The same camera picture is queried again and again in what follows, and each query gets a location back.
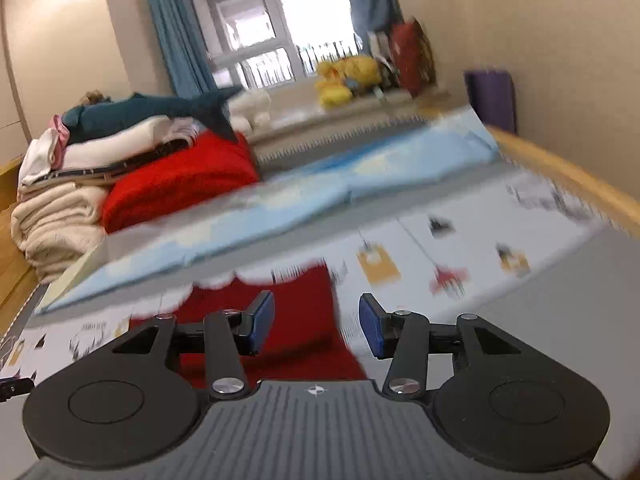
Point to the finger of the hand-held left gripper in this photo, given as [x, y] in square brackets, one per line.
[15, 390]

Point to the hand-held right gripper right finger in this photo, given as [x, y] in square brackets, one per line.
[372, 330]

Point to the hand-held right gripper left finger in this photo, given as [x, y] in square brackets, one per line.
[262, 322]

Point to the dark red knit sweater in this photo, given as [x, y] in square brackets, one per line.
[295, 320]

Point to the light blue sheet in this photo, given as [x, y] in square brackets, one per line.
[300, 195]

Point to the folded red blanket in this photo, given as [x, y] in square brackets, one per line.
[180, 180]

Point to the folded cream quilt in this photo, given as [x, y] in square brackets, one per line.
[55, 230]

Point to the white plush toy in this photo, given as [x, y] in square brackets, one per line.
[252, 107]

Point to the white folded bedding stack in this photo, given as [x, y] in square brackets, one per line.
[100, 172]

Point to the folded white blanket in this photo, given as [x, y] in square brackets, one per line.
[130, 142]

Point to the white patterned bed sheet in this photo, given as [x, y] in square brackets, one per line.
[550, 170]

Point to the pink and white cloth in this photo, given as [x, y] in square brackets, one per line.
[42, 152]

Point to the teal shark plush toy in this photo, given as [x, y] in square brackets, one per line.
[150, 107]

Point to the yellow duck plush toy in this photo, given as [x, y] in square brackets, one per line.
[332, 87]

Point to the purple bag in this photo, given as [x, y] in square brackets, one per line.
[492, 100]

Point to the red cushion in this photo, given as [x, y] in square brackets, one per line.
[410, 55]

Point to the brown plush toy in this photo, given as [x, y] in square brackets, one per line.
[95, 96]

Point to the window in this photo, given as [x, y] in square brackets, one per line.
[280, 15]

